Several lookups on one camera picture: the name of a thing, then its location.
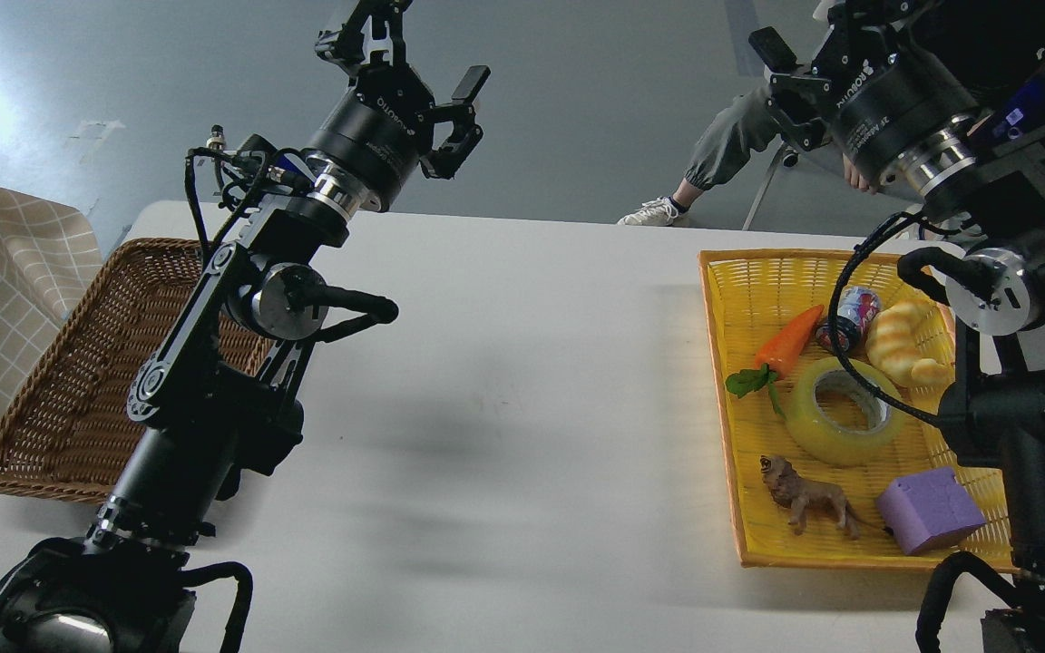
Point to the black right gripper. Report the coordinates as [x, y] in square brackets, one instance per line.
[878, 96]

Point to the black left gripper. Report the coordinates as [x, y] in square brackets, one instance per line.
[375, 132]

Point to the yellow packing tape roll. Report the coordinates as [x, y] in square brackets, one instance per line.
[836, 420]

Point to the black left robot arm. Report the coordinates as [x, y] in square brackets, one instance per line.
[220, 395]

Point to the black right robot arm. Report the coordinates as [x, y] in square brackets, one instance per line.
[987, 173]

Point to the person in grey trousers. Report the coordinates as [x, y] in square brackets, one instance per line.
[741, 129]

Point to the small soda can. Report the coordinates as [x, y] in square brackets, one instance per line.
[856, 311]

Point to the toy croissant bread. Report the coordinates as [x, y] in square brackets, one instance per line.
[891, 346]

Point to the orange toy carrot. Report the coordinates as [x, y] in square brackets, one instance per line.
[776, 359]

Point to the yellow plastic basket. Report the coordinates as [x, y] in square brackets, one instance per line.
[751, 294]

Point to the brown toy lion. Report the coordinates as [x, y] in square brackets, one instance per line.
[790, 490]

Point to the purple foam block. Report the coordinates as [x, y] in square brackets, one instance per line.
[928, 511]

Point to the brown wicker basket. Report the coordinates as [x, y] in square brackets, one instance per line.
[66, 436]

